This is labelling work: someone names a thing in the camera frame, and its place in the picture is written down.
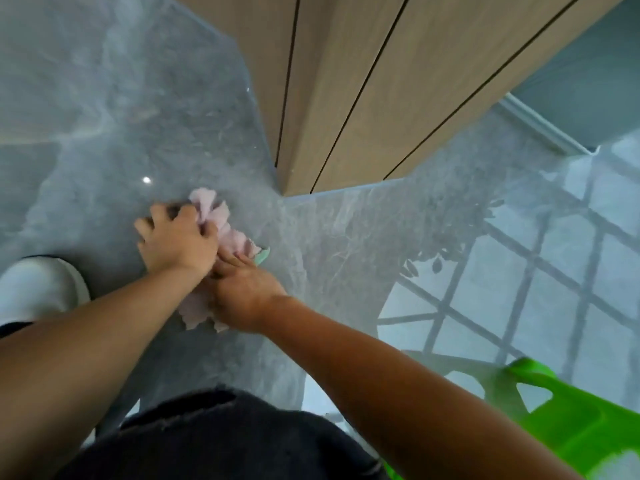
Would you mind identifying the person's left forearm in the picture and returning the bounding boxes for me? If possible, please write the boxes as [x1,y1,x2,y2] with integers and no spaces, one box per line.
[0,267,206,480]

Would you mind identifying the white shoe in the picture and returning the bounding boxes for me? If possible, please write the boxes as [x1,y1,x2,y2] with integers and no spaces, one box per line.
[0,256,92,328]

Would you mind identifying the person's right forearm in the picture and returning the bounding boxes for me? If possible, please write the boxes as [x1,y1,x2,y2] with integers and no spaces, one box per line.
[257,294,586,480]

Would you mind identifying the pink cleaning cloth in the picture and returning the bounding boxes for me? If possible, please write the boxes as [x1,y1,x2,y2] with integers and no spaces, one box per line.
[179,187,263,333]

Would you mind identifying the person's left hand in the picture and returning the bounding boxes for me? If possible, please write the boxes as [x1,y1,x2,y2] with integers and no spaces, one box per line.
[134,204,221,280]

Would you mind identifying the aluminium sliding door track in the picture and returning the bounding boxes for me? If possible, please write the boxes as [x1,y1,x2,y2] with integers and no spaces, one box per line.
[500,92,601,156]

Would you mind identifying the wooden cabinet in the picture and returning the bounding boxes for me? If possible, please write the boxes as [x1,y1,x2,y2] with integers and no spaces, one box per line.
[170,0,633,198]

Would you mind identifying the person's right hand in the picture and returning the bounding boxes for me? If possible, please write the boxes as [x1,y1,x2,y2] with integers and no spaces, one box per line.
[201,252,289,335]

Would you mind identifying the dark shorts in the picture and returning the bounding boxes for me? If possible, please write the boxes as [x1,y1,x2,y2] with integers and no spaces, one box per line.
[55,390,391,480]

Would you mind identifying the green plastic stool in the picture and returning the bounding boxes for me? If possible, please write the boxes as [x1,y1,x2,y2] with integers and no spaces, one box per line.
[382,357,640,480]

